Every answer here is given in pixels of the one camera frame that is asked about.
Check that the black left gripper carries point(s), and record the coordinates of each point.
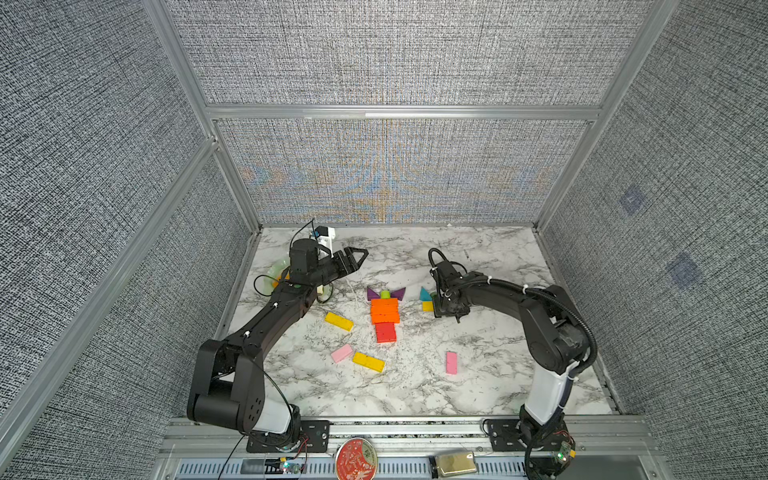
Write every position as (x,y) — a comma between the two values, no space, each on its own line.
(344,270)

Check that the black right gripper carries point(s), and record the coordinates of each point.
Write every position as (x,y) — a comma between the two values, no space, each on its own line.
(437,309)

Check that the purple triangle block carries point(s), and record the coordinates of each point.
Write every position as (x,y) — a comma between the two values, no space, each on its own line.
(372,294)
(398,294)

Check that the orange block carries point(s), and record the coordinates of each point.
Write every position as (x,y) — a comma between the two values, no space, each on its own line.
(389,318)
(381,303)
(384,310)

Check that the red block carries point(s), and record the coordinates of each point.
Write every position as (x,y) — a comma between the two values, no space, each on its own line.
(385,329)
(386,337)

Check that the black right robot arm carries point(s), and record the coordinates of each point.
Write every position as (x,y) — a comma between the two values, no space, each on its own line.
(558,339)

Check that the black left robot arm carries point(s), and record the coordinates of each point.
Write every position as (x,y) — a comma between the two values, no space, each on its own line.
(228,386)

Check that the pink block right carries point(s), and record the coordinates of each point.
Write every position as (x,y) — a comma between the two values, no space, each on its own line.
(451,363)

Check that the pink block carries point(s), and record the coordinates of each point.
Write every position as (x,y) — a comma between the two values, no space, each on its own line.
(451,363)
(342,353)

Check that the green wavy plate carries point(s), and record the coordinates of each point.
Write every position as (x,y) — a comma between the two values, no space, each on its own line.
(279,271)

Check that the pink block left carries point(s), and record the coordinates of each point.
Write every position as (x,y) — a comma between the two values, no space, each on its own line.
(342,353)

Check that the gold metal box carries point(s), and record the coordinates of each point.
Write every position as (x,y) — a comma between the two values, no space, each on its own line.
(452,464)

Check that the red round tin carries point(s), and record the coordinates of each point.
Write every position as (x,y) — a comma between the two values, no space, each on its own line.
(356,459)

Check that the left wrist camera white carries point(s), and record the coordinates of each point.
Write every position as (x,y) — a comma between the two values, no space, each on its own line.
(324,236)

